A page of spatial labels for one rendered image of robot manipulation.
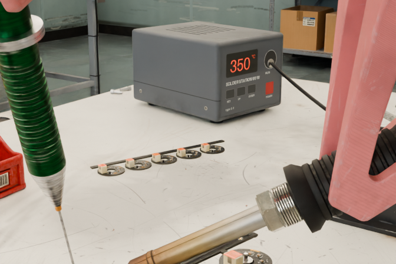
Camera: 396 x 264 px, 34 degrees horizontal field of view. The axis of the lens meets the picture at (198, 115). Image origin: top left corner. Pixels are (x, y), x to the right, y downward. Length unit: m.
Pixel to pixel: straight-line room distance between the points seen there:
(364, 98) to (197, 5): 5.69
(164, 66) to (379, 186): 0.58
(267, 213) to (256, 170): 0.38
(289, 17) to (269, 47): 4.14
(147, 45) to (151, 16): 5.41
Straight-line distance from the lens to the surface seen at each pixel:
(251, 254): 0.32
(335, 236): 0.49
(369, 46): 0.19
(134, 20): 6.34
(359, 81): 0.20
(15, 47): 0.17
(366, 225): 0.50
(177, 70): 0.76
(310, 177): 0.22
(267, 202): 0.23
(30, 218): 0.52
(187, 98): 0.76
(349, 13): 0.23
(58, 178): 0.19
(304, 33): 4.89
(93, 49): 3.64
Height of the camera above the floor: 0.96
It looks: 16 degrees down
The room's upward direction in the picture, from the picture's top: straight up
